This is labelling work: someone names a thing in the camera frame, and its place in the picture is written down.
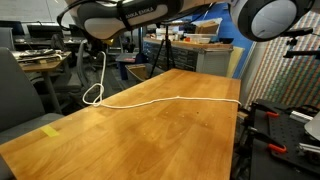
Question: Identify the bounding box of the black camera on stand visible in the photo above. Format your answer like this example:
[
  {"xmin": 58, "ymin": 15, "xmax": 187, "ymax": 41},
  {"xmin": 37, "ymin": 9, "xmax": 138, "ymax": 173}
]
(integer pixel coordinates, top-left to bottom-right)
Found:
[{"xmin": 279, "ymin": 27, "xmax": 320, "ymax": 61}]

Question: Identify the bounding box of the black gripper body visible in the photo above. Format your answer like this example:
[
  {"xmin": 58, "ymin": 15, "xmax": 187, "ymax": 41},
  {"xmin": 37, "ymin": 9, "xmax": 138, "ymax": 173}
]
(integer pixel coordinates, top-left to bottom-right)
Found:
[{"xmin": 87, "ymin": 36, "xmax": 108, "ymax": 57}]

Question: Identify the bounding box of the cluttered wooden desk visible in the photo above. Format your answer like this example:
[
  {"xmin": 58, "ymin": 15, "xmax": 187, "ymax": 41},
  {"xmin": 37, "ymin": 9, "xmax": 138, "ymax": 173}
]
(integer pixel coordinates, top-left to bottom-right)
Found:
[{"xmin": 11, "ymin": 49, "xmax": 73, "ymax": 116}]

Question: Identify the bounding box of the black office chair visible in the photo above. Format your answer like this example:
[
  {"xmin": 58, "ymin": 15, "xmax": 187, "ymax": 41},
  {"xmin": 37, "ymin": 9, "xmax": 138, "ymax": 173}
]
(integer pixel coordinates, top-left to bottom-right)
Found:
[{"xmin": 106, "ymin": 36, "xmax": 125, "ymax": 56}]

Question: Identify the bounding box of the beige leaning board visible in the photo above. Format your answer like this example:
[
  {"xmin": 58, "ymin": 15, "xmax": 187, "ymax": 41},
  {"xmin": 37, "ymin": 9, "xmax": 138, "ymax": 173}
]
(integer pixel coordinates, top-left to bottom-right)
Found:
[{"xmin": 226, "ymin": 45, "xmax": 245, "ymax": 78}]

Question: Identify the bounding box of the black camera cable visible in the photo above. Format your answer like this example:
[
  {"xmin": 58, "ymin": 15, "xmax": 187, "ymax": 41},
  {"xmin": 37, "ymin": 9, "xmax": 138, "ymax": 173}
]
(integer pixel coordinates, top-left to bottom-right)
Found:
[{"xmin": 56, "ymin": 0, "xmax": 101, "ymax": 33}]

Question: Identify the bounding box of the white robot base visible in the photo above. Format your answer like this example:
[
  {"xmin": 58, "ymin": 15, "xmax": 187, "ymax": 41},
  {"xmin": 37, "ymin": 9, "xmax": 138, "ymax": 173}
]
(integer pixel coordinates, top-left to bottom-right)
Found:
[{"xmin": 303, "ymin": 111, "xmax": 320, "ymax": 141}]

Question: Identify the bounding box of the cardboard box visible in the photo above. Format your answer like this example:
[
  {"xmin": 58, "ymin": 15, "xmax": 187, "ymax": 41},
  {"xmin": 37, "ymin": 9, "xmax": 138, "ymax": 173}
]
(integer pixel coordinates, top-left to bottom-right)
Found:
[{"xmin": 194, "ymin": 20, "xmax": 220, "ymax": 34}]

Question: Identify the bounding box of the black tripod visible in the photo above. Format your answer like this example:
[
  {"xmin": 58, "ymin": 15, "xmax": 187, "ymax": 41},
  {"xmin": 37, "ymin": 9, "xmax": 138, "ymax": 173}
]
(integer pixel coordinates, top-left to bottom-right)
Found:
[{"xmin": 148, "ymin": 23, "xmax": 177, "ymax": 79}]

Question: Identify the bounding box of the white rope with black end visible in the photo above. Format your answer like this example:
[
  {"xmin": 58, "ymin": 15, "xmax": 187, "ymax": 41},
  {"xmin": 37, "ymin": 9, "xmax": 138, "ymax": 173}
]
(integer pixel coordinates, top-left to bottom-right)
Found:
[{"xmin": 81, "ymin": 50, "xmax": 243, "ymax": 110}]

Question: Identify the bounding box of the grey bin with cardboard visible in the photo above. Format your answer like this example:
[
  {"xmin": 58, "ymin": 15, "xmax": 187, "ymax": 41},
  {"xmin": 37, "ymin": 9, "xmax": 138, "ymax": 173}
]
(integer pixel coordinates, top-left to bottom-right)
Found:
[{"xmin": 124, "ymin": 62, "xmax": 166, "ymax": 86}]

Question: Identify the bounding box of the multicolour patterned panel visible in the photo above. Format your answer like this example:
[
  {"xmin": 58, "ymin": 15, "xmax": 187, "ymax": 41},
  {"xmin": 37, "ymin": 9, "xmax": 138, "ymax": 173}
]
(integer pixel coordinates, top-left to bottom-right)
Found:
[{"xmin": 246, "ymin": 9, "xmax": 320, "ymax": 109}]

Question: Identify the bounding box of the white diagonal rail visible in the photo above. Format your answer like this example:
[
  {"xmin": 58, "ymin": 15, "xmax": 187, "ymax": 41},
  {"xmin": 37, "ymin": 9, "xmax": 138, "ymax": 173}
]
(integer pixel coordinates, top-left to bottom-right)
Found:
[{"xmin": 238, "ymin": 41, "xmax": 259, "ymax": 79}]

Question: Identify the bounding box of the grey mesh office chair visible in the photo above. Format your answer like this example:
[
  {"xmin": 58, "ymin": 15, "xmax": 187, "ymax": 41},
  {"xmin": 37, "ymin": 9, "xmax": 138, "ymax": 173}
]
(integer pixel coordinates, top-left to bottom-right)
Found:
[{"xmin": 74, "ymin": 39, "xmax": 101, "ymax": 101}]

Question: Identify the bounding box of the silver aluminium extrusion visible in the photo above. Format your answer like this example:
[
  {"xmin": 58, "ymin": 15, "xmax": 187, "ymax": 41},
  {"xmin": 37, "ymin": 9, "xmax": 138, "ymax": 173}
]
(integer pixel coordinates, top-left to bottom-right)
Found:
[{"xmin": 289, "ymin": 110, "xmax": 315, "ymax": 125}]

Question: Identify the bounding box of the yellow tape strip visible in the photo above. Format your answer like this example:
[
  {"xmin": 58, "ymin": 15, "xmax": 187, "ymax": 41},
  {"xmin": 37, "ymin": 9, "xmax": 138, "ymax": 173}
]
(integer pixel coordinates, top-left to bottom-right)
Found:
[{"xmin": 40, "ymin": 124, "xmax": 61, "ymax": 138}]

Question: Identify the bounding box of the grey padded office chair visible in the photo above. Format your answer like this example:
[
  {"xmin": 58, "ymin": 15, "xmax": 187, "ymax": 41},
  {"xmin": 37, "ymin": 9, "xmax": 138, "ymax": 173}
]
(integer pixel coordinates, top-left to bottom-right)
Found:
[{"xmin": 0, "ymin": 46, "xmax": 66, "ymax": 180}]

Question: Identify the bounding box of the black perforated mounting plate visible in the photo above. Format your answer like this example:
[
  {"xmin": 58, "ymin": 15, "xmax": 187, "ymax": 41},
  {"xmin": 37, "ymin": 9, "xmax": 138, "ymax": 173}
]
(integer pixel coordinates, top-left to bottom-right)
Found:
[{"xmin": 249, "ymin": 98, "xmax": 320, "ymax": 176}]

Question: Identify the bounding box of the orange-handled black clamp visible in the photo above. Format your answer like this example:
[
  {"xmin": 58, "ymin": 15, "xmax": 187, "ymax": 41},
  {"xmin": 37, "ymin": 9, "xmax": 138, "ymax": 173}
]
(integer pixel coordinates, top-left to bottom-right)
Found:
[
  {"xmin": 246, "ymin": 126, "xmax": 288, "ymax": 155},
  {"xmin": 251, "ymin": 101, "xmax": 280, "ymax": 119}
]

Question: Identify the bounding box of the green extrusion piece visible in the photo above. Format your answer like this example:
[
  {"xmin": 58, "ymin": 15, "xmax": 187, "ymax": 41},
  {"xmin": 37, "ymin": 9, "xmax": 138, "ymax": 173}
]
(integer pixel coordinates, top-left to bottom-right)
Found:
[{"xmin": 298, "ymin": 142, "xmax": 320, "ymax": 158}]

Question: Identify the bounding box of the grey drawer workbench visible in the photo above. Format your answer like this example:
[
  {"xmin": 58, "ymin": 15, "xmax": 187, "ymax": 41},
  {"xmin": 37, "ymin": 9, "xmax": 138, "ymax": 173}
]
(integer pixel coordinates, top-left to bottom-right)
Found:
[{"xmin": 142, "ymin": 36, "xmax": 234, "ymax": 77}]

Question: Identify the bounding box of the dark office chair with jacket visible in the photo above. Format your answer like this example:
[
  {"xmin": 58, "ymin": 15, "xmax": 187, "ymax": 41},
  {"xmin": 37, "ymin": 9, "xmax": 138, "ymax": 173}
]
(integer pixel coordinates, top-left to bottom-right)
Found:
[{"xmin": 50, "ymin": 33, "xmax": 67, "ymax": 52}]

